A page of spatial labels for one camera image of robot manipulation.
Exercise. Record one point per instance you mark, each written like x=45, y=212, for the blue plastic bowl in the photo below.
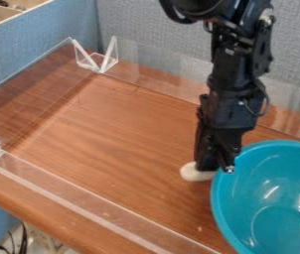
x=256, y=200

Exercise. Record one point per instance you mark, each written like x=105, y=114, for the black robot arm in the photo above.
x=240, y=25

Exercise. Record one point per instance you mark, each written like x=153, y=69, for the clear acrylic corner bracket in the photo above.
x=100, y=63

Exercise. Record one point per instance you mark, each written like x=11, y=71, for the clear acrylic front barrier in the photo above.
x=115, y=217

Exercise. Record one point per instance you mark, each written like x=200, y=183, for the clear acrylic barrier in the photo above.
x=115, y=217
x=180, y=76

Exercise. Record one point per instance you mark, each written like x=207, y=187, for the clear acrylic back barrier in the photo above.
x=180, y=76

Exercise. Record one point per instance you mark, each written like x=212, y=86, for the white brown toy mushroom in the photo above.
x=192, y=175

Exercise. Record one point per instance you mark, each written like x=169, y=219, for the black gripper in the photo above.
x=230, y=111

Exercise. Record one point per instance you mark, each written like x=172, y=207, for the wooden shelf box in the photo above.
x=14, y=8

